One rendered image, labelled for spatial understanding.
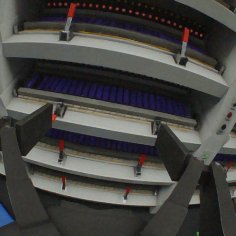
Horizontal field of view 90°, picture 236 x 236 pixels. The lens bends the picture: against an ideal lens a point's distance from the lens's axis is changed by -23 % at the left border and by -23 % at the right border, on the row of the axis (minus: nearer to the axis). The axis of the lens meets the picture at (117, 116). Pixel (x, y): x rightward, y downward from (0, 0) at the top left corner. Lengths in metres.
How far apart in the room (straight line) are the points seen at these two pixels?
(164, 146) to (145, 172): 0.40
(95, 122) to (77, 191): 0.38
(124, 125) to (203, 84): 0.23
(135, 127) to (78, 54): 0.24
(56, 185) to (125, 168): 0.33
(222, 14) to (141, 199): 0.74
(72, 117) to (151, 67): 0.23
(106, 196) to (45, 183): 0.28
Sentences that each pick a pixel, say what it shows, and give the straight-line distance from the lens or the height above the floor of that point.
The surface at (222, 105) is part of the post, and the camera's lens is 0.45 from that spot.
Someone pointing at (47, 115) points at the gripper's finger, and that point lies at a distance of 0.17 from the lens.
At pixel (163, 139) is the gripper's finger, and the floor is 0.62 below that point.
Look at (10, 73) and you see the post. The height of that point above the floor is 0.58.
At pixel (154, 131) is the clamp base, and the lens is 0.41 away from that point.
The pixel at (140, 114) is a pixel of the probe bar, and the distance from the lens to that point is 0.42.
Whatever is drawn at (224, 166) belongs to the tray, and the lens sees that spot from 0.83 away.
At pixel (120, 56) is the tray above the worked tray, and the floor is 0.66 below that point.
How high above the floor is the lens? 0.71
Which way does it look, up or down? 29 degrees down
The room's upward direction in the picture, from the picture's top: 13 degrees clockwise
